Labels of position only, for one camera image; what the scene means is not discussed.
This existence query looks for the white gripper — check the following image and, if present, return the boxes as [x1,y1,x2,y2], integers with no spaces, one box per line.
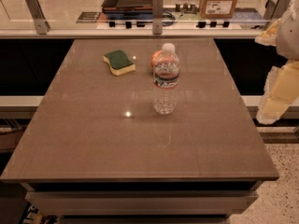
[255,0,299,125]

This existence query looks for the right metal glass bracket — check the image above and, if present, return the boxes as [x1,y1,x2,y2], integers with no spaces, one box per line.
[263,0,291,27]

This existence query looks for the middle metal glass bracket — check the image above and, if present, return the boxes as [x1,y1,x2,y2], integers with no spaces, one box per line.
[152,0,164,35]

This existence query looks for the orange red apple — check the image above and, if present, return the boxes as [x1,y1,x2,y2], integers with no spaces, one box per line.
[150,50,162,71]

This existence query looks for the metal glass bracket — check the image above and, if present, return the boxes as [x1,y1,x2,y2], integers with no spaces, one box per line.
[263,0,291,27]
[25,0,50,35]
[152,0,164,35]

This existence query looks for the brown cardboard box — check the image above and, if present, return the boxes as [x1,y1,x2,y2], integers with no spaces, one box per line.
[200,0,237,19]

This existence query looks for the green yellow sponge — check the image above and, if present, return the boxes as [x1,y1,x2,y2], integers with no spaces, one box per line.
[103,49,135,76]

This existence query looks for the grey table drawer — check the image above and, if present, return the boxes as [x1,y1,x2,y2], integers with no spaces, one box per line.
[26,190,258,216]

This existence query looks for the clear plastic water bottle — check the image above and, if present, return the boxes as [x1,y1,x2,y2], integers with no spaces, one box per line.
[152,43,180,115]

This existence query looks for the left metal glass bracket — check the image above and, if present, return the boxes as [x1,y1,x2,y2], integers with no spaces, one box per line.
[25,0,50,35]

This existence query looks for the glass barrier panel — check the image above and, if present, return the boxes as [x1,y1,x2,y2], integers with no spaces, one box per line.
[0,0,271,31]

